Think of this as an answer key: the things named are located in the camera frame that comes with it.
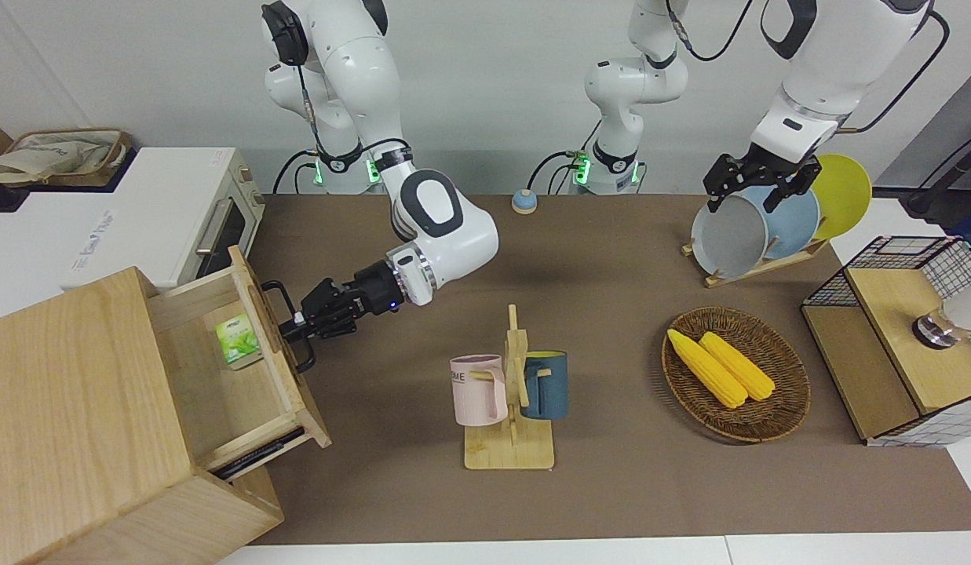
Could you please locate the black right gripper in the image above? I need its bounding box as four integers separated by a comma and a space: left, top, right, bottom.
281, 263, 401, 343

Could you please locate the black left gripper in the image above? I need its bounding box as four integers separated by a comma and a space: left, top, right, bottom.
705, 155, 823, 214

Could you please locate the wooden drawer with black handle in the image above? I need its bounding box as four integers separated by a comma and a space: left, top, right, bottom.
144, 245, 333, 481

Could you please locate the wooden drawer cabinet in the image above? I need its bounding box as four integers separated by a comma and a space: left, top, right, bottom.
0, 267, 286, 565

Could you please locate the grey plate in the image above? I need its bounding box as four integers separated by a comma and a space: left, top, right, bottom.
691, 194, 770, 279

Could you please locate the light blue plate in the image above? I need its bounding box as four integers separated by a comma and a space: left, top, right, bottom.
743, 184, 821, 261

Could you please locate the wooden plate rack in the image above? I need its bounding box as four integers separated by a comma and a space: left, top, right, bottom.
681, 238, 830, 289

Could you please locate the green tea box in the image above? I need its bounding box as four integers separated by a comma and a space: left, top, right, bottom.
214, 313, 264, 370

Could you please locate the yellow plate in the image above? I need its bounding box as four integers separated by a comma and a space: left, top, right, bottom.
811, 154, 873, 241

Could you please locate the yellow corn cob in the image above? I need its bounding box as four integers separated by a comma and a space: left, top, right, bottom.
699, 331, 776, 402
666, 328, 749, 410

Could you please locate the pink mug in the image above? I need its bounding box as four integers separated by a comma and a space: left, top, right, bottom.
450, 355, 509, 428

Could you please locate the white toaster oven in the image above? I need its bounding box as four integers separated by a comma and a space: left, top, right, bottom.
0, 147, 266, 324

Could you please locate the round wicker basket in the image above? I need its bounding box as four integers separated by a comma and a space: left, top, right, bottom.
661, 306, 812, 444

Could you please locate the wooden mug stand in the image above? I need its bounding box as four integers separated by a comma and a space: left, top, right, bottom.
463, 304, 556, 471

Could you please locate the dark blue mug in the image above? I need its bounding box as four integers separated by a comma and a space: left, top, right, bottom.
521, 351, 569, 421

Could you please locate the white cylindrical grinder bottle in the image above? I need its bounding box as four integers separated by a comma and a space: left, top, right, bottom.
913, 292, 971, 348

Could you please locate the beige tote bag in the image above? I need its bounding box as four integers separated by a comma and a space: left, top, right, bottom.
0, 128, 133, 187

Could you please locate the brown table mat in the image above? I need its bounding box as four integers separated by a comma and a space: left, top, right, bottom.
242, 192, 971, 546

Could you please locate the wire rack with wooden shelf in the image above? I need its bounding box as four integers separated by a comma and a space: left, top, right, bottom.
801, 235, 971, 448

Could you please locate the black camera stand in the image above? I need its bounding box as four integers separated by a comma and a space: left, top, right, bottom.
874, 129, 971, 236

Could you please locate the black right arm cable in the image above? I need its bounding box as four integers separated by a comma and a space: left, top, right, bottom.
295, 64, 414, 172

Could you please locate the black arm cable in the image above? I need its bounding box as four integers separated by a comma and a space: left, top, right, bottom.
837, 9, 951, 136
295, 64, 414, 172

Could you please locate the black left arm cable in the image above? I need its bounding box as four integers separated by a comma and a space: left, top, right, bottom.
837, 9, 951, 136

